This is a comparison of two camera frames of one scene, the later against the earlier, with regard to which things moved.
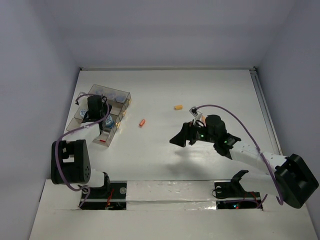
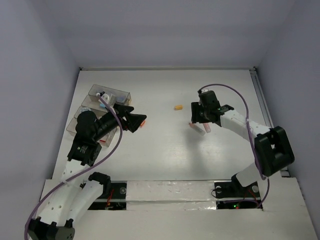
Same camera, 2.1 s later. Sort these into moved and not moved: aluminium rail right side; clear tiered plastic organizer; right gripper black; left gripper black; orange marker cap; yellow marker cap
Moved: right gripper black; left gripper black
Not moved: yellow marker cap; orange marker cap; clear tiered plastic organizer; aluminium rail right side
